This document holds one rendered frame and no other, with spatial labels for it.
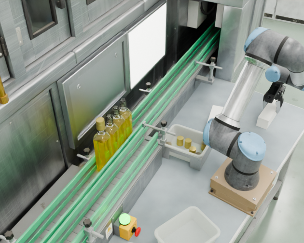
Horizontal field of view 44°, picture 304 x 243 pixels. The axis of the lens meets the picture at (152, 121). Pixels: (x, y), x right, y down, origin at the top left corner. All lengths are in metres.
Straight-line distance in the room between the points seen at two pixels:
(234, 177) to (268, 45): 0.56
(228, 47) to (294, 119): 0.58
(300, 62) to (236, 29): 0.80
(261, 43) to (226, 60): 0.86
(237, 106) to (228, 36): 0.84
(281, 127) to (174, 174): 0.69
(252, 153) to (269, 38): 0.45
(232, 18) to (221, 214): 1.14
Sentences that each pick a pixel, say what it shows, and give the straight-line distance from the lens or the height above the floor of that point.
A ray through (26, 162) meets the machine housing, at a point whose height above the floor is 1.09.
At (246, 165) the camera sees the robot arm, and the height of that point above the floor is 0.99.
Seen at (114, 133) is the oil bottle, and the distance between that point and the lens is 1.55.
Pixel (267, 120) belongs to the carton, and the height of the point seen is 0.81.
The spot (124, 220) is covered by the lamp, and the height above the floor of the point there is 0.85.
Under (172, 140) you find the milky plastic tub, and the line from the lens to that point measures 1.96.
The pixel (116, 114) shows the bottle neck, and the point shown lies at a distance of 1.57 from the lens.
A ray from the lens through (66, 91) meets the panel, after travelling 1.46.
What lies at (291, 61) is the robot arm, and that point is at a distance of 1.56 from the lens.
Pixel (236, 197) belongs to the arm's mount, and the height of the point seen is 0.81.
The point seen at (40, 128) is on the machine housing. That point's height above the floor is 1.17.
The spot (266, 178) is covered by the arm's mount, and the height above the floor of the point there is 0.84.
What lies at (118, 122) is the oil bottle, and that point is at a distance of 1.58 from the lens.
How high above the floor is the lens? 2.09
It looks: 40 degrees down
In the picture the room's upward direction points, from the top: straight up
